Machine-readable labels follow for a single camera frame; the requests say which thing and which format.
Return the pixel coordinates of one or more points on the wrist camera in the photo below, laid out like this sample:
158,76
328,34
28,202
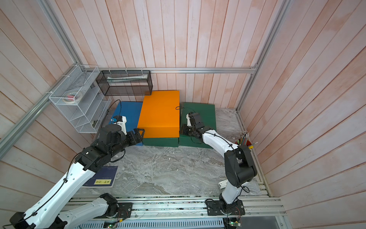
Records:
120,121
188,120

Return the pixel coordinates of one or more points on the tape roll in shelf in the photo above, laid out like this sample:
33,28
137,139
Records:
72,97

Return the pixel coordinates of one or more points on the black mesh wall basket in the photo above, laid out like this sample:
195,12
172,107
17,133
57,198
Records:
124,89

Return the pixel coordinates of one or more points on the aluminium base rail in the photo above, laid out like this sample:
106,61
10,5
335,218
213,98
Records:
188,211

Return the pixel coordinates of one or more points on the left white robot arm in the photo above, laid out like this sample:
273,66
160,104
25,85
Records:
47,212

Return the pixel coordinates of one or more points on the orange shoebox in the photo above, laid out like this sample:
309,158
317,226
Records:
159,116

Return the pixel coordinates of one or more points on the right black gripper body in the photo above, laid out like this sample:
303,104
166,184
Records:
188,130

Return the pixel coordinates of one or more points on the blue shoebox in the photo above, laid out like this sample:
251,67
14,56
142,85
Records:
131,110

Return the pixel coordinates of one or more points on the white wire wall shelf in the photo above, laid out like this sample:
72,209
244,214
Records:
80,101

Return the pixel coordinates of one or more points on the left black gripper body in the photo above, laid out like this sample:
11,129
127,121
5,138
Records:
126,140

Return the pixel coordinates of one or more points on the dark blue notebook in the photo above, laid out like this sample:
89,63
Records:
104,178

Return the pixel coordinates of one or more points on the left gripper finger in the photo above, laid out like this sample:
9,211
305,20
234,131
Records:
137,141
140,132

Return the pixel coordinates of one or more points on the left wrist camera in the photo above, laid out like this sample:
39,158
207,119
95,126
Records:
120,121

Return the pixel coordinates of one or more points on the white stapler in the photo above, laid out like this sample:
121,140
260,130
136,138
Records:
223,184

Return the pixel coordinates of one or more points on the paper in mesh basket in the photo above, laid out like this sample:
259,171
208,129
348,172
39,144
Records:
128,79

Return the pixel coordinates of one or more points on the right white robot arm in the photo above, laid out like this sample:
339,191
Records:
239,166

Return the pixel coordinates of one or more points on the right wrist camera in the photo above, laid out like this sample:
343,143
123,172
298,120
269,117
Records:
188,120

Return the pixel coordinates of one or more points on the red pen cup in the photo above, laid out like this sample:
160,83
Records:
243,142

